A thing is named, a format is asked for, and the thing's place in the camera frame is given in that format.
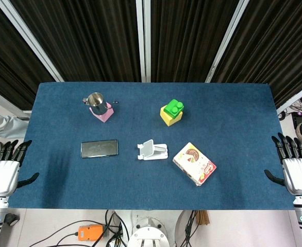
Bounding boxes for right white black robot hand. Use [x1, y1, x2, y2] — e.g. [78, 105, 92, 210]
[263, 132, 302, 198]

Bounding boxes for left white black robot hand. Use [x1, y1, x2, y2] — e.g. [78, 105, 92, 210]
[0, 139, 40, 199]

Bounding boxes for black smartphone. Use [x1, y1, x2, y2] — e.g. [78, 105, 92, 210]
[80, 139, 119, 159]

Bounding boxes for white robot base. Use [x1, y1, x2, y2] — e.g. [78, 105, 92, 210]
[127, 210, 179, 247]

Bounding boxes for white folding phone stand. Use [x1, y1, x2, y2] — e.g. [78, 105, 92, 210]
[137, 139, 169, 161]

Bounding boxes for black caster wheel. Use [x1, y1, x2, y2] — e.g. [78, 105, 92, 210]
[4, 213, 20, 227]

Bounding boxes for grey trousers leg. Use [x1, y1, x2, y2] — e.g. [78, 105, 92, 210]
[0, 108, 29, 141]

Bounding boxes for orange electronic device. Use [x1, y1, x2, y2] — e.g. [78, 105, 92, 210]
[78, 224, 104, 241]

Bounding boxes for brown wooden piece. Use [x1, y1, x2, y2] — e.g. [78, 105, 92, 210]
[195, 210, 211, 226]

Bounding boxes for white red snack box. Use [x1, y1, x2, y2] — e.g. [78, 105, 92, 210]
[172, 142, 217, 187]

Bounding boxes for black pleated curtain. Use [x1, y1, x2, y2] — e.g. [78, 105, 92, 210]
[0, 0, 57, 111]
[150, 0, 241, 83]
[10, 0, 142, 83]
[212, 0, 302, 109]

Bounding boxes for pink block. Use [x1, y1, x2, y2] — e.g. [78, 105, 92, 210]
[89, 101, 115, 123]

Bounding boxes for stainless steel cup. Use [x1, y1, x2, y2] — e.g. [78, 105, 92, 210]
[82, 92, 110, 116]

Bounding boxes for blue table cloth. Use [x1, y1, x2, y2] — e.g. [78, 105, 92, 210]
[8, 82, 296, 210]

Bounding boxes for yellow sponge cube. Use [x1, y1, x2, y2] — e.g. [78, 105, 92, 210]
[160, 105, 184, 127]

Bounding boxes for green toy building block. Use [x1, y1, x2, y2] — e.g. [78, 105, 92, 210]
[163, 99, 184, 119]

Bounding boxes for white frame post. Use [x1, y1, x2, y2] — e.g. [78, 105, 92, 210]
[136, 0, 152, 83]
[276, 79, 302, 114]
[205, 0, 250, 83]
[0, 0, 64, 83]

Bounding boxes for black cable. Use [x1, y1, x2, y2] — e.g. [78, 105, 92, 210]
[103, 209, 131, 247]
[182, 210, 201, 247]
[45, 226, 80, 247]

